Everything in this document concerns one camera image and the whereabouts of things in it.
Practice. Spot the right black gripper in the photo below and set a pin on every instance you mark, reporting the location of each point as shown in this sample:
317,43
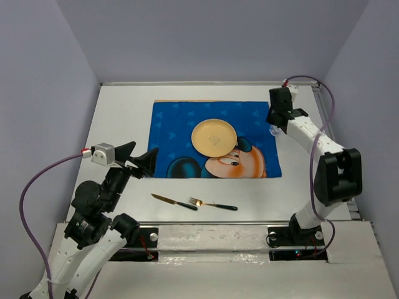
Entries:
270,118

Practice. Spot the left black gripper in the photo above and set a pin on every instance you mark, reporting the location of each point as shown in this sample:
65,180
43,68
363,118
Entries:
146,161

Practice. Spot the clear drinking glass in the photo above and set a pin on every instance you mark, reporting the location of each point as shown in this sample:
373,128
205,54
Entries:
275,130

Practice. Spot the blue cartoon placemat cloth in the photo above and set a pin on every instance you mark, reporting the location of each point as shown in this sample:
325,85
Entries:
254,155

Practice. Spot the gold knife green handle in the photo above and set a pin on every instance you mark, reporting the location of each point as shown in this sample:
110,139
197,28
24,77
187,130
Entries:
174,202

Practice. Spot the yellow plate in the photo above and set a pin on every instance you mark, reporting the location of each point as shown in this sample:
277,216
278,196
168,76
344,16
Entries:
214,138

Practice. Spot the gold fork green handle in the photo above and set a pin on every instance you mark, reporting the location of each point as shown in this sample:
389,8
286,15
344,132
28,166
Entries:
198,202

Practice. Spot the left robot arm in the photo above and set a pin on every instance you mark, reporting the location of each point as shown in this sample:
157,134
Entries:
91,238

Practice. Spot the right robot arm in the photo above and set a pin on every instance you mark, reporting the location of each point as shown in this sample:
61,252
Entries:
338,177

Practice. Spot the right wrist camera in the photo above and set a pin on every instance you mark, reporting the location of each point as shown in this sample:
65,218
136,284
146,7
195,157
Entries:
294,89

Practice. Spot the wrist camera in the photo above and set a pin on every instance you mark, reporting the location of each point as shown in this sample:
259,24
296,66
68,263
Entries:
294,89
102,154

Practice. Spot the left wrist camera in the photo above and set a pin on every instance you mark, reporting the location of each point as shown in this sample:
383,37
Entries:
102,154

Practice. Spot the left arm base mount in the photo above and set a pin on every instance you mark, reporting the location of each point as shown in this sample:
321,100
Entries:
142,249

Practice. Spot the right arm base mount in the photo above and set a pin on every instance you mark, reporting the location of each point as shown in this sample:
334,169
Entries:
285,246

